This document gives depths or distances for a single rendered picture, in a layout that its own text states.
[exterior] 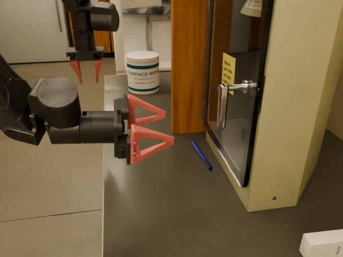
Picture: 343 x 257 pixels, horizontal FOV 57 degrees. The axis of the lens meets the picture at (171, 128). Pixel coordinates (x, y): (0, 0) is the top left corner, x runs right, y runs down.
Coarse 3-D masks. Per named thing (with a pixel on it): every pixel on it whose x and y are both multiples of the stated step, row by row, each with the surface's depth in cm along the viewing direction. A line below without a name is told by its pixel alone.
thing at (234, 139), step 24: (216, 0) 71; (240, 0) 58; (264, 0) 49; (216, 24) 72; (240, 24) 58; (264, 24) 49; (216, 48) 73; (240, 48) 59; (264, 48) 51; (216, 72) 75; (240, 72) 60; (216, 96) 76; (240, 96) 61; (240, 120) 62; (216, 144) 80; (240, 144) 63; (240, 168) 64
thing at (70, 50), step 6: (72, 30) 86; (78, 30) 85; (90, 30) 87; (78, 36) 85; (84, 36) 85; (90, 36) 86; (78, 42) 86; (84, 42) 86; (90, 42) 87; (72, 48) 90; (78, 48) 87; (84, 48) 86; (90, 48) 87; (96, 48) 90; (102, 48) 90; (66, 54) 86; (72, 54) 86; (96, 54) 88; (102, 54) 88
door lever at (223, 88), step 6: (222, 84) 57; (234, 84) 58; (240, 84) 58; (246, 84) 57; (222, 90) 57; (228, 90) 58; (234, 90) 58; (246, 90) 58; (222, 96) 58; (222, 102) 58; (222, 108) 59; (222, 114) 59; (216, 120) 61; (222, 120) 60; (222, 126) 61
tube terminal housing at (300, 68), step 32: (288, 0) 47; (320, 0) 48; (288, 32) 50; (320, 32) 51; (288, 64) 52; (320, 64) 53; (288, 96) 55; (320, 96) 56; (256, 128) 58; (288, 128) 58; (320, 128) 68; (256, 160) 60; (288, 160) 62; (256, 192) 64; (288, 192) 66
